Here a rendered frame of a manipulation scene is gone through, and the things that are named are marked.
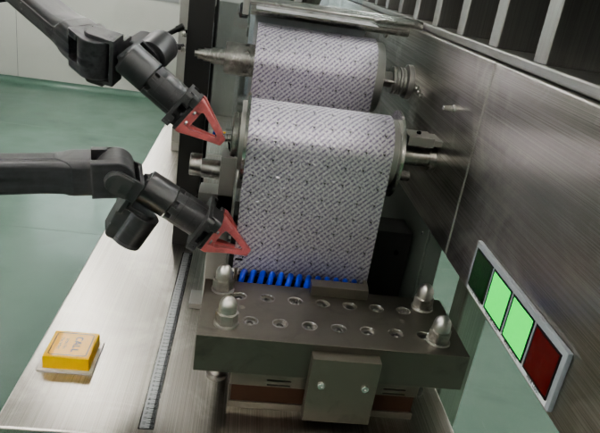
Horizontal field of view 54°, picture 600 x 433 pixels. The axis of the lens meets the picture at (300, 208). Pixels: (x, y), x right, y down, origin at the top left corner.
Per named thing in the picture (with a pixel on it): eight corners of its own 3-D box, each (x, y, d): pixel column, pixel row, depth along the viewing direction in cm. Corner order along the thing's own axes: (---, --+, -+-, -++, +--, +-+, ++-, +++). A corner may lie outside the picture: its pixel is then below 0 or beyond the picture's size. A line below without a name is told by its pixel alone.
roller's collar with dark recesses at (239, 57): (224, 70, 122) (227, 38, 120) (253, 74, 123) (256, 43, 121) (222, 76, 116) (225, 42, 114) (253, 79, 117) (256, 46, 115)
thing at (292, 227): (231, 274, 102) (243, 173, 95) (364, 287, 105) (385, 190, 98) (231, 276, 102) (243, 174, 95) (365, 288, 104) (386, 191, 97)
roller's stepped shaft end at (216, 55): (195, 60, 119) (195, 44, 118) (224, 63, 120) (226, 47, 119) (193, 62, 117) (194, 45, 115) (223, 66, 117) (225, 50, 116)
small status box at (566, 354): (464, 285, 82) (477, 239, 79) (469, 286, 82) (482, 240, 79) (545, 412, 59) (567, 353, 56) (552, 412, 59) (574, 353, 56)
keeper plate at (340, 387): (300, 411, 89) (312, 350, 85) (365, 415, 90) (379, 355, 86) (302, 422, 87) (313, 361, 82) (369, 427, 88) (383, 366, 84)
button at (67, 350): (55, 342, 97) (55, 328, 96) (99, 345, 98) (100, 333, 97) (41, 369, 91) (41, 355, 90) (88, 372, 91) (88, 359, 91)
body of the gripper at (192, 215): (195, 254, 94) (154, 229, 92) (200, 228, 104) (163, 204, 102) (218, 224, 93) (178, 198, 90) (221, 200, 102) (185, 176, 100)
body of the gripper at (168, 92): (169, 129, 94) (132, 96, 92) (177, 118, 104) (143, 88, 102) (196, 98, 93) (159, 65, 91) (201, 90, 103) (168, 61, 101)
